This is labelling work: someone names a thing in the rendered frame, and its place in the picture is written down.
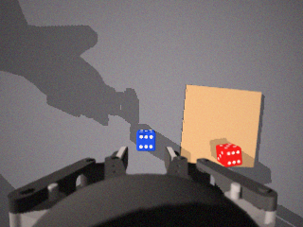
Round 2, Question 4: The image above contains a tan flat mat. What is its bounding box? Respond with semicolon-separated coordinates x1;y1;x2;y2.
180;85;261;167

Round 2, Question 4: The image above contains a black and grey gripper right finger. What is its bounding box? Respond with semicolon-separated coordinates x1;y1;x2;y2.
165;147;277;227

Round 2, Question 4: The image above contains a red die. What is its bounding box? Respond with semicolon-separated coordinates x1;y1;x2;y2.
216;143;242;167

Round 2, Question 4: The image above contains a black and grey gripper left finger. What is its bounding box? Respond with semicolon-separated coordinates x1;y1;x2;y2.
8;147;129;227

